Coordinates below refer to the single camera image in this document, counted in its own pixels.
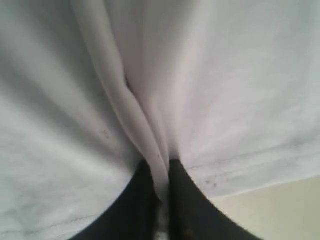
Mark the white t-shirt red lettering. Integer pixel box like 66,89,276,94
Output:
0,0,320,240

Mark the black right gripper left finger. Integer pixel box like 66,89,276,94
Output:
73,160,160,240

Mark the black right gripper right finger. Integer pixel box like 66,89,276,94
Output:
169,160,255,240

